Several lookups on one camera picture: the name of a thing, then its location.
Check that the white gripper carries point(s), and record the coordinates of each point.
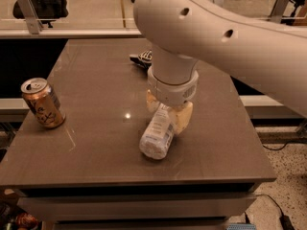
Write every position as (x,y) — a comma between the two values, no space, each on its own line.
(171,91)

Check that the blue plastic water bottle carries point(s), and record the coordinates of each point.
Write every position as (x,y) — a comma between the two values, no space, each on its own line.
(158,135)

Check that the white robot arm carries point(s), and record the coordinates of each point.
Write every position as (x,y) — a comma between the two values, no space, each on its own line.
(269,57)

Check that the orange soda can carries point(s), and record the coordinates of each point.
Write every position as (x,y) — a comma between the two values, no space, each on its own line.
(43,101)

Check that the blue crumpled chip bag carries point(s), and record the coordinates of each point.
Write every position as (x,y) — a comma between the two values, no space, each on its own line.
(143,59)

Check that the grey table drawer unit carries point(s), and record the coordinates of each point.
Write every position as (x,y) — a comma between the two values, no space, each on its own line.
(167,210)

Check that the black office chair left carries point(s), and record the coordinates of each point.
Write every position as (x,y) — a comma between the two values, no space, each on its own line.
(49,11)

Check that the red object lower left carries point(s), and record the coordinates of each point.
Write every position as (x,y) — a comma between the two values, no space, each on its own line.
(25,221)

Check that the metal railing post right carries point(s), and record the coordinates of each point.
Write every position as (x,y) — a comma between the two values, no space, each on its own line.
(278,10)

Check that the metal railing post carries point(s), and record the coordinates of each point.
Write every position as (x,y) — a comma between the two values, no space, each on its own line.
(278,10)
(33,24)

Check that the metal railing post left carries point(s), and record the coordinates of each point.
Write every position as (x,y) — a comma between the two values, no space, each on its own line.
(33,24)

